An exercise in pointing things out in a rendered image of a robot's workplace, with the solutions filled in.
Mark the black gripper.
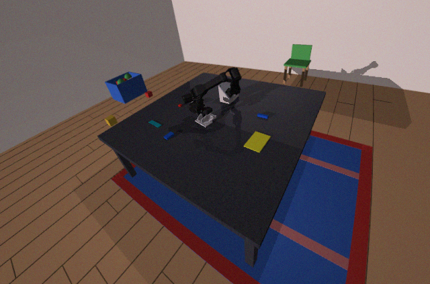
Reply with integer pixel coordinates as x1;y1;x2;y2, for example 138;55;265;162
188;99;212;117

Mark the yellow flat plate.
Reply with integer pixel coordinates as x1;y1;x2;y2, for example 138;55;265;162
244;132;271;153

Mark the teal flat bar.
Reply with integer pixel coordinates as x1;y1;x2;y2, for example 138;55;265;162
149;120;161;127

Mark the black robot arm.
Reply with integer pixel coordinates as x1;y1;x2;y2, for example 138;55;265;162
182;68;242;113

